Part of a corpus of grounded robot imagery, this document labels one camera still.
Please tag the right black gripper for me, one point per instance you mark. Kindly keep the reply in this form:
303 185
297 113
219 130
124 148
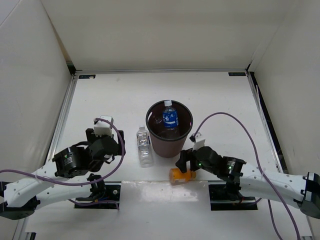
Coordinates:
185 156

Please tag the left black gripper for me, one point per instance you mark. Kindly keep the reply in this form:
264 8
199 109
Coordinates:
91 136

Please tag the orange drink bottle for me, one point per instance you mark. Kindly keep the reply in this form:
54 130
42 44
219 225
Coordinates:
177 177

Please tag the clear plastic bottle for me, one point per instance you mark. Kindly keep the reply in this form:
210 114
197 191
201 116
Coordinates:
160 129

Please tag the clear water bottle white label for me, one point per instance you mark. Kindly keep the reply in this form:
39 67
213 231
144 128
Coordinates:
144 147

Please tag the clear bottle blue label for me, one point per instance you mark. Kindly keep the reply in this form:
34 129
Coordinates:
170 115

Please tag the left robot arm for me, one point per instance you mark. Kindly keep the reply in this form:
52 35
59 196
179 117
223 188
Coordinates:
72 175

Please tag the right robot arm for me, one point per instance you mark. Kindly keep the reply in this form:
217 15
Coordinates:
243 179

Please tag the brown plastic waste bin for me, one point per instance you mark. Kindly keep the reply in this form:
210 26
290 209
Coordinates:
169 148

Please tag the left dark corner label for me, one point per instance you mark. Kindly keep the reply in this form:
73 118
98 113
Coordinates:
87 76

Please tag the dark corner label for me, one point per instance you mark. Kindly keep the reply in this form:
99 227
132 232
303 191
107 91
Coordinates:
87 76
237 74

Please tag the right dark corner label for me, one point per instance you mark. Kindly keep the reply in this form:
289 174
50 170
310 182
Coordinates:
237 74

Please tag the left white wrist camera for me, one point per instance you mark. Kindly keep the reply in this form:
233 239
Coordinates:
102 128

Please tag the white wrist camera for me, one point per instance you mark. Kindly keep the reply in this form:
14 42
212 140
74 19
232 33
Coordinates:
102 128
198 141

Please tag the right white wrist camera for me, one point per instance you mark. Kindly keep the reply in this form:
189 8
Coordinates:
198 141

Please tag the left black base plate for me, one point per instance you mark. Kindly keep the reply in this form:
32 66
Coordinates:
112 193

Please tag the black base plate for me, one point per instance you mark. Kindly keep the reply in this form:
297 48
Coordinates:
221 201
112 193

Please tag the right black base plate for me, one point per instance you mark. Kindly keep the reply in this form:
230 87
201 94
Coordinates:
221 201

